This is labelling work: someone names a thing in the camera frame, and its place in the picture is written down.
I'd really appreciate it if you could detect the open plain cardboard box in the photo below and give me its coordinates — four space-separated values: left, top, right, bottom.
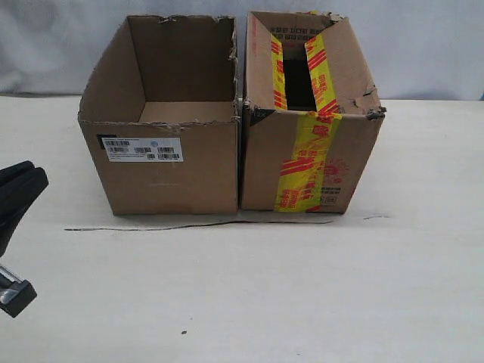
78 15 240 216

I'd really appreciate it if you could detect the cardboard box with yellow tape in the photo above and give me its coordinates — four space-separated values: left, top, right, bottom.
240 11 386 214

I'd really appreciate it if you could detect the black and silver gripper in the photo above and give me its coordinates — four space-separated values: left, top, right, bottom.
1 166 48 318

